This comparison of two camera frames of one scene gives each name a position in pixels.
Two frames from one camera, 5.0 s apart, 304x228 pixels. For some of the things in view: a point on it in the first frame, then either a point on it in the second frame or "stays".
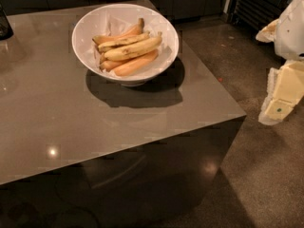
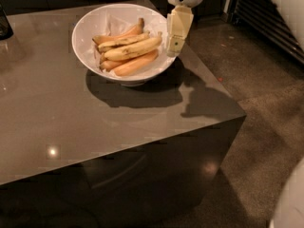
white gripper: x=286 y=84 → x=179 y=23
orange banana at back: x=138 y=28 stays
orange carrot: x=132 y=66 stays
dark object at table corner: x=6 y=28 stays
